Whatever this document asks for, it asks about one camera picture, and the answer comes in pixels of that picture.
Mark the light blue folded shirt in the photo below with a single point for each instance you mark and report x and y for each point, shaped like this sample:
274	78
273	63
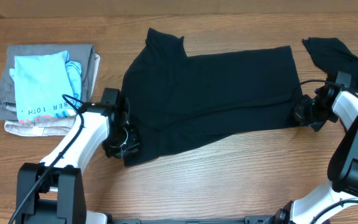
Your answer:
46	86

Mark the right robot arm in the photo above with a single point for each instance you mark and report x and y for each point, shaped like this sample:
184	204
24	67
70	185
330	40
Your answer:
334	101

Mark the grey folded garment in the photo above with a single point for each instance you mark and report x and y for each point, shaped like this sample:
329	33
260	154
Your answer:
82	53

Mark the black clothes pile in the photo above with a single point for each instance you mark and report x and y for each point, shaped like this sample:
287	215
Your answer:
332	56

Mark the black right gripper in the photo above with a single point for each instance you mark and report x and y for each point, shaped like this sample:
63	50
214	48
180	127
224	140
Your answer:
300	117

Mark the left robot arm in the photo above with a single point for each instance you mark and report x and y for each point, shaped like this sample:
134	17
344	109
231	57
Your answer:
51	191

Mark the black t-shirt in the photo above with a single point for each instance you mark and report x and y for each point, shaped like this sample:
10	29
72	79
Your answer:
179	103

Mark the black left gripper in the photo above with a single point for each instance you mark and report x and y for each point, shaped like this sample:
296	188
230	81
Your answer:
132	144

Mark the beige folded garment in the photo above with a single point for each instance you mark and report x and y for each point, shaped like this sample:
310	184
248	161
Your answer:
51	127

